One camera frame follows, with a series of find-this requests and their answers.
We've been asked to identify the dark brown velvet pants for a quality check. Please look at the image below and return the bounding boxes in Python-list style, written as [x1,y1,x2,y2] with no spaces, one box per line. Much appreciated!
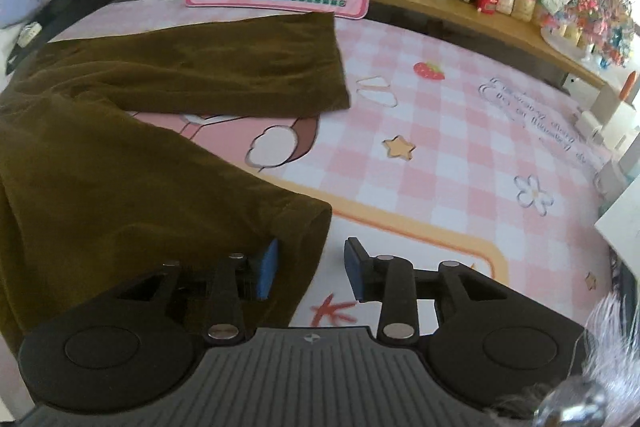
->
[1,13,350,350]

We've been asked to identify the pink checkered tablecloth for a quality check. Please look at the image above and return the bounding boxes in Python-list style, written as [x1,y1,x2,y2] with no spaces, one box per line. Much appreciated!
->
[49,1,622,343]

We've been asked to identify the colourful candy bouquet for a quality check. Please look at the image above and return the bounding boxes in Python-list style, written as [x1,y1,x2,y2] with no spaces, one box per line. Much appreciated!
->
[537,0,636,68]

